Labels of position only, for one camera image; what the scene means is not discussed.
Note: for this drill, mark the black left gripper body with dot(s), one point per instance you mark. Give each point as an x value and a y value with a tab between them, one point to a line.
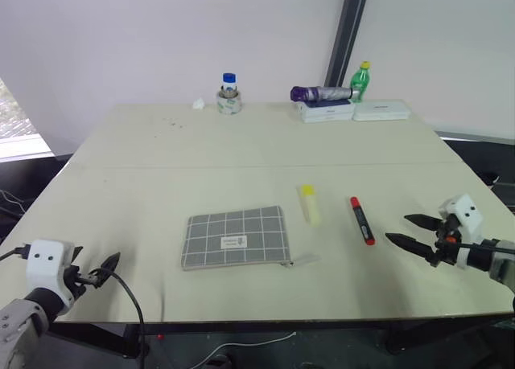
80	281

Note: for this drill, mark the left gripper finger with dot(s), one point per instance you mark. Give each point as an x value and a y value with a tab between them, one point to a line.
108	266
77	252

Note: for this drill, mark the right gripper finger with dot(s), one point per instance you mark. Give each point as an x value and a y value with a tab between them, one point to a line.
414	244
424	222

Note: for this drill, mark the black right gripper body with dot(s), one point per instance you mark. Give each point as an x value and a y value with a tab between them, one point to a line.
444	248

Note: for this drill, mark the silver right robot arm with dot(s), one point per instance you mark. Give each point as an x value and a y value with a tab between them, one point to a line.
499	262

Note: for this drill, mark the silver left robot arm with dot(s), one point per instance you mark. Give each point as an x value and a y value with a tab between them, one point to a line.
18	325

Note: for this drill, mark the grey checked pouch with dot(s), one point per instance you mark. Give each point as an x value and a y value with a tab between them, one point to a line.
235	236

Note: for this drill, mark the red black marker pen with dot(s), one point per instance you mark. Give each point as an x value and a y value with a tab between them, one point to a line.
362	222

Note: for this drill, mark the yellow capped highlighter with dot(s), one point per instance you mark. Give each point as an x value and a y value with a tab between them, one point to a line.
310	206

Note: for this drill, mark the flat white box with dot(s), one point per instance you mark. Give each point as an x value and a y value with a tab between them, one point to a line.
381	109

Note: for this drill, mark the white box blue lid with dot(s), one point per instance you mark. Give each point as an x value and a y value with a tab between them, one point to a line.
326	111

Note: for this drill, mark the green bottle yellow cap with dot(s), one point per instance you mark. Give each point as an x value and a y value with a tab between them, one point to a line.
360	81

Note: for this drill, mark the crumpled white tissue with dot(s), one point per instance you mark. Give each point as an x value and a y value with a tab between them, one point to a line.
198	104

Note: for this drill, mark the white patterned tape roll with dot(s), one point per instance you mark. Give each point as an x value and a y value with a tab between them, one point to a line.
229	103

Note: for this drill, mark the blue capped small bottle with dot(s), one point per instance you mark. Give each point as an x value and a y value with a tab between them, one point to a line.
229	83

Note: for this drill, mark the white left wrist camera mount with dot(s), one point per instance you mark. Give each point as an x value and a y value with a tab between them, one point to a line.
44	264

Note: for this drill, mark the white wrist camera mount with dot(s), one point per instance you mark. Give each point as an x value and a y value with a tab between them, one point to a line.
44	264
466	216

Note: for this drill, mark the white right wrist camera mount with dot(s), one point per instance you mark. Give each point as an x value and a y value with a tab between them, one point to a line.
466	216

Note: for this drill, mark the black table frame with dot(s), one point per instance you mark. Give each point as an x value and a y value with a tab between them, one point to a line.
281	325

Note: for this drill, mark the dark window frame post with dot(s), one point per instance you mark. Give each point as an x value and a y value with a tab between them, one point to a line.
346	31

